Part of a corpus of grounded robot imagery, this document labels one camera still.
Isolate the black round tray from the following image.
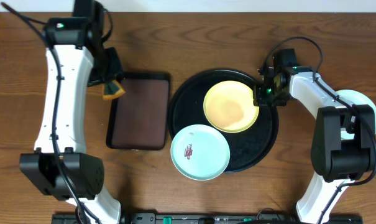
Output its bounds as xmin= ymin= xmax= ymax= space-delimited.
xmin=167 ymin=69 xmax=279 ymax=173

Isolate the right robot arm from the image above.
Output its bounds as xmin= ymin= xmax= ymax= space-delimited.
xmin=254 ymin=64 xmax=376 ymax=223

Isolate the green and orange sponge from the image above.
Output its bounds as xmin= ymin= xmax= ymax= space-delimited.
xmin=103 ymin=80 xmax=125 ymax=100

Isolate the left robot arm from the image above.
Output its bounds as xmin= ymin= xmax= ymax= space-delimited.
xmin=19 ymin=15 xmax=124 ymax=223

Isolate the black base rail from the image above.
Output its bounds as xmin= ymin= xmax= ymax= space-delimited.
xmin=51 ymin=212 xmax=363 ymax=224

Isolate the light blue plate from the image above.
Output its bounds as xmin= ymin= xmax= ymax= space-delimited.
xmin=170 ymin=124 xmax=231 ymax=181
xmin=336 ymin=90 xmax=376 ymax=133

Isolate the yellow plate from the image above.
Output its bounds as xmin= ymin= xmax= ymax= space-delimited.
xmin=203 ymin=80 xmax=260 ymax=133

